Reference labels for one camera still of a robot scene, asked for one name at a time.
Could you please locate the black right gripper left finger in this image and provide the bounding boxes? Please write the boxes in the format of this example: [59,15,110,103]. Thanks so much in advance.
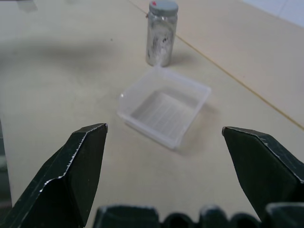
[0,123,109,228]

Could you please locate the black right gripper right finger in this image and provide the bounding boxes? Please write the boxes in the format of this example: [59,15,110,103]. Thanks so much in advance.
[221,126,304,223]

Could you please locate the clear square plastic container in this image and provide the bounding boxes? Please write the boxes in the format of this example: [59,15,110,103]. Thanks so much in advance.
[116,66,212,150]

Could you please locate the glass jar with grey lid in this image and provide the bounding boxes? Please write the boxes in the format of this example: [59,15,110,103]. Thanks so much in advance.
[145,10,178,67]

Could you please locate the grey plastic jar lid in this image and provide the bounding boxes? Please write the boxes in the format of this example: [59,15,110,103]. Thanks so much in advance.
[149,0,179,17]

